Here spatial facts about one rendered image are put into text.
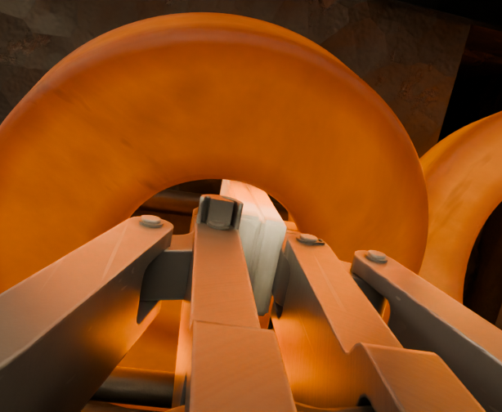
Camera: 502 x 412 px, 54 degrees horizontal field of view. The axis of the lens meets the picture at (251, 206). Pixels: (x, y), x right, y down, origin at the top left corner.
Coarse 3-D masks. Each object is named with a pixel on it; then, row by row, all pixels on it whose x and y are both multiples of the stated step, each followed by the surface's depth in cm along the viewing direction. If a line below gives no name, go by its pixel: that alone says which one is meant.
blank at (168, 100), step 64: (64, 64) 14; (128, 64) 13; (192, 64) 13; (256, 64) 13; (320, 64) 14; (0, 128) 14; (64, 128) 14; (128, 128) 14; (192, 128) 14; (256, 128) 14; (320, 128) 15; (384, 128) 15; (0, 192) 14; (64, 192) 15; (128, 192) 15; (320, 192) 16; (384, 192) 16; (0, 256) 15; (64, 256) 16; (384, 320) 19
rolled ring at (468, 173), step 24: (480, 120) 22; (456, 144) 21; (480, 144) 21; (432, 168) 21; (456, 168) 21; (480, 168) 21; (432, 192) 20; (456, 192) 21; (480, 192) 21; (432, 216) 20; (456, 216) 21; (480, 216) 21; (432, 240) 20; (456, 240) 20; (432, 264) 20; (456, 264) 20; (456, 288) 20
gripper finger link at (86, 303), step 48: (96, 240) 11; (144, 240) 12; (48, 288) 8; (96, 288) 9; (0, 336) 7; (48, 336) 7; (96, 336) 9; (0, 384) 6; (48, 384) 8; (96, 384) 10
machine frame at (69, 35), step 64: (0, 0) 23; (64, 0) 23; (128, 0) 23; (192, 0) 24; (256, 0) 24; (320, 0) 24; (384, 0) 24; (448, 0) 29; (0, 64) 24; (384, 64) 24; (448, 64) 24; (448, 128) 38; (192, 192) 25
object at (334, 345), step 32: (288, 256) 13; (320, 256) 13; (288, 288) 13; (320, 288) 11; (352, 288) 11; (288, 320) 12; (320, 320) 10; (352, 320) 9; (288, 352) 12; (320, 352) 9; (352, 352) 8; (384, 352) 7; (416, 352) 8; (320, 384) 9; (352, 384) 8; (384, 384) 6; (416, 384) 7; (448, 384) 7
